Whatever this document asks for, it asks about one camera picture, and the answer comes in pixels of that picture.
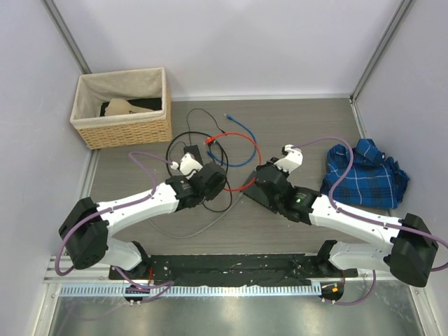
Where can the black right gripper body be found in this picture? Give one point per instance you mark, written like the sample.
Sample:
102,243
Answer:
272,162

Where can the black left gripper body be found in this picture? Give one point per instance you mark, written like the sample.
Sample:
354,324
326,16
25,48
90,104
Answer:
212,194

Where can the black network switch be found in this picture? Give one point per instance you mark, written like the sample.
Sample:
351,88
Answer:
260,196

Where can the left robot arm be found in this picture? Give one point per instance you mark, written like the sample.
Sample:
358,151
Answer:
88,231

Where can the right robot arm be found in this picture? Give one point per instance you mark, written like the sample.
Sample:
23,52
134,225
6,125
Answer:
400,246

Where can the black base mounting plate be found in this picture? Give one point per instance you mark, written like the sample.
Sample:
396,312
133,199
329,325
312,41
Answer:
240,270

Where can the blue plaid cloth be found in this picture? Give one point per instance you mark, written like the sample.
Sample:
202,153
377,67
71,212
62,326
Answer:
373,180

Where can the beige item in basket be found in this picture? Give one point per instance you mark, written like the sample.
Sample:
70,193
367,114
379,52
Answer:
118,107

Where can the wicker basket with liner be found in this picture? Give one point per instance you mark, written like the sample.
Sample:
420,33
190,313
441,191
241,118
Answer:
106,132

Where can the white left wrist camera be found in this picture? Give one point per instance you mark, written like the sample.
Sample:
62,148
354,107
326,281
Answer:
188,165

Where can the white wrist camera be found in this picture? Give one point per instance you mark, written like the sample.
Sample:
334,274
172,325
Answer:
188,165
291,160

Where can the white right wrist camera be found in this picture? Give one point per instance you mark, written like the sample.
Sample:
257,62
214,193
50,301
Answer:
291,160

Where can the slotted cable duct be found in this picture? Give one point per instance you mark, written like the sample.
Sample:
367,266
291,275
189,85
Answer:
97,290

